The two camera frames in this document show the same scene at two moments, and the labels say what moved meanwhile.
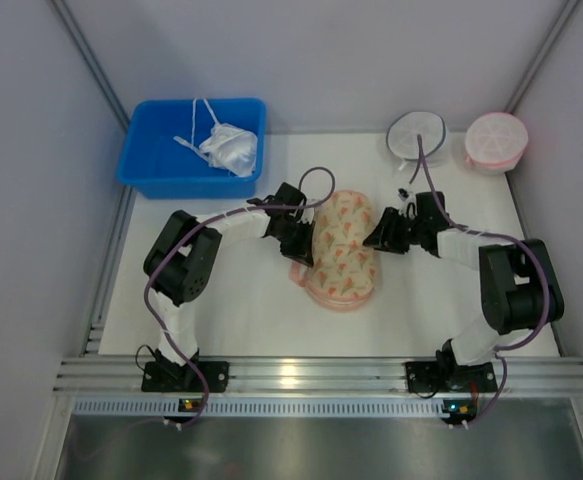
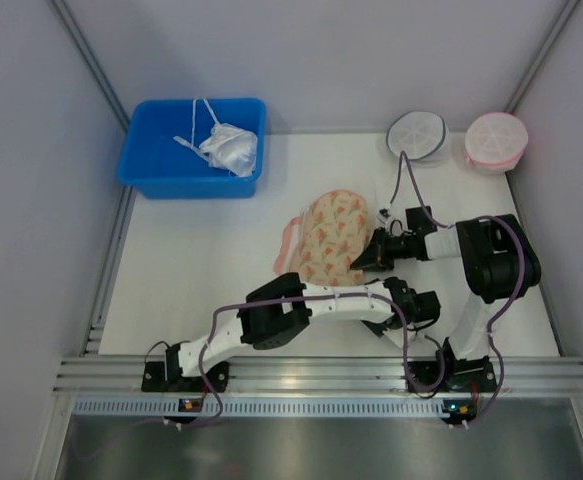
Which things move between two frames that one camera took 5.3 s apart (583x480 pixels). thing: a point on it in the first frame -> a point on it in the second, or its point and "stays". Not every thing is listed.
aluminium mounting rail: (312, 375) stays
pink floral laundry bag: (343, 275) stays
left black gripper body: (297, 240) -> (388, 322)
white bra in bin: (227, 148) stays
